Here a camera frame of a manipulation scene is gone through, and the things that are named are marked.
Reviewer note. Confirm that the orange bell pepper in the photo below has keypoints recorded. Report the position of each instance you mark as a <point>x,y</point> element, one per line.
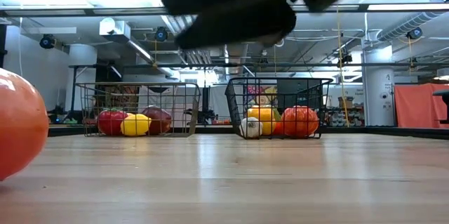
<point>21,122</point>

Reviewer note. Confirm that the yellow bell pepper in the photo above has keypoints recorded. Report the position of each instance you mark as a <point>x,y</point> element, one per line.
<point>263,115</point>

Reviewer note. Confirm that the red pepper with green stem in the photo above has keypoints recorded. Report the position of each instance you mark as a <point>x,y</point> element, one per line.
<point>110,123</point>

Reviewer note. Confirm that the ribbed orange-red tomato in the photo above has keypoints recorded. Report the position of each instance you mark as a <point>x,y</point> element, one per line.
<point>300,121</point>

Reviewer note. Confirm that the yellow lemon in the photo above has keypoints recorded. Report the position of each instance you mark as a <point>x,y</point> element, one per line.
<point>136,125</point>

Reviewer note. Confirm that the white round pillar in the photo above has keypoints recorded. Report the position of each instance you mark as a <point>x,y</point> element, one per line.
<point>378,87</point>

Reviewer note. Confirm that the black overhead frame beam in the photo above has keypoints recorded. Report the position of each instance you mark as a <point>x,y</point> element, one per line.
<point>89,11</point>

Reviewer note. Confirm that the black ceiling spotlight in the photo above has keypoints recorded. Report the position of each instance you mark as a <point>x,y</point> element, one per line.
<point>161,34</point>
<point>47,41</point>
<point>414,33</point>

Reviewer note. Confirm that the colourful patterned poster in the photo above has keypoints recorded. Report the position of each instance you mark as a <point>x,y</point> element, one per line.
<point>261,94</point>

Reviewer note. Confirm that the orange partition cloth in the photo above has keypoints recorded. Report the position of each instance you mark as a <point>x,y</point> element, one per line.
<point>417,106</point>

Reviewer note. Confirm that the silver spiral ceiling duct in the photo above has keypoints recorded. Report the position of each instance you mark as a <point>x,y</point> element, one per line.
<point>407,25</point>

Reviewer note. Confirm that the dark red apple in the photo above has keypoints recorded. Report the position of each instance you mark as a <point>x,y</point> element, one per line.
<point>159,118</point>

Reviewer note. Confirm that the white garlic bulb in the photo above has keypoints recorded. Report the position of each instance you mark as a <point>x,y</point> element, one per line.
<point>251,127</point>

